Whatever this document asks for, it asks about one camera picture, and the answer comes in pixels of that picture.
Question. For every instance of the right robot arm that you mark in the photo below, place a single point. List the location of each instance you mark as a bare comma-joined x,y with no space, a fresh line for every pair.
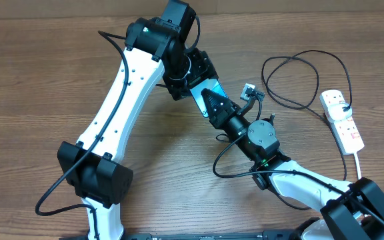
349,210

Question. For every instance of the white power strip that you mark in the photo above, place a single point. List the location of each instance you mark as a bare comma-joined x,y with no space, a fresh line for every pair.
346,131

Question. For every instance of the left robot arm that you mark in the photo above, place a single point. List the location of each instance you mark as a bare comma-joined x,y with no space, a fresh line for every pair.
155,50

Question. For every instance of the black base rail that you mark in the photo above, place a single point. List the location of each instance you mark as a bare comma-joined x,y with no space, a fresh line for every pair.
278,234

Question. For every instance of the white charger plug adapter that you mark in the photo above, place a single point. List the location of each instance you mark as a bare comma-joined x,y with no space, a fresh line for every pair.
338,112

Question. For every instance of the Galaxy smartphone with teal screen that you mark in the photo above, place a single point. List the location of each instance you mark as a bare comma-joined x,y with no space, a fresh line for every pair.
211,84

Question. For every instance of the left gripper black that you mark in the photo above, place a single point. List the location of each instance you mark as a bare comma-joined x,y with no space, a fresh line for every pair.
202,69

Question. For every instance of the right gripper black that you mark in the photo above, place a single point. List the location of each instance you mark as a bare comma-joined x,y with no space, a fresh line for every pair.
224,108

